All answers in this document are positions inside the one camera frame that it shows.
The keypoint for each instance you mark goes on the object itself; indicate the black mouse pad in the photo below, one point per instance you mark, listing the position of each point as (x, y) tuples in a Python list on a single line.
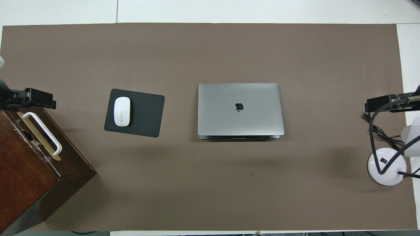
[(147, 111)]

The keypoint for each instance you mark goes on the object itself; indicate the brown paper table mat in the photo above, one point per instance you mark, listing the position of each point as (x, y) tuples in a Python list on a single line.
[(98, 49)]

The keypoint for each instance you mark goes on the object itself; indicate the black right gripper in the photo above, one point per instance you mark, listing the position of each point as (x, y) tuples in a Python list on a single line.
[(410, 100)]

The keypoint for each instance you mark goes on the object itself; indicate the dark brown wooden box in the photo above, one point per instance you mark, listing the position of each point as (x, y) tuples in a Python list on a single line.
[(26, 170)]

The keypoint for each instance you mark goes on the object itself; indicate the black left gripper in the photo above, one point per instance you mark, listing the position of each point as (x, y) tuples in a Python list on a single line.
[(10, 98)]

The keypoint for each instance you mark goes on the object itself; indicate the white computer mouse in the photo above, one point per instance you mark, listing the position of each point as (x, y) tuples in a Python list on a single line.
[(122, 111)]

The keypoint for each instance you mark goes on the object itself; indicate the silver grey laptop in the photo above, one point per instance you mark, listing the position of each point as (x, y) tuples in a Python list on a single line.
[(256, 121)]

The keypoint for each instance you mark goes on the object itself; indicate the white desk lamp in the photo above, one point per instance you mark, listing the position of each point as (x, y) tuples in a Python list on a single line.
[(388, 179)]

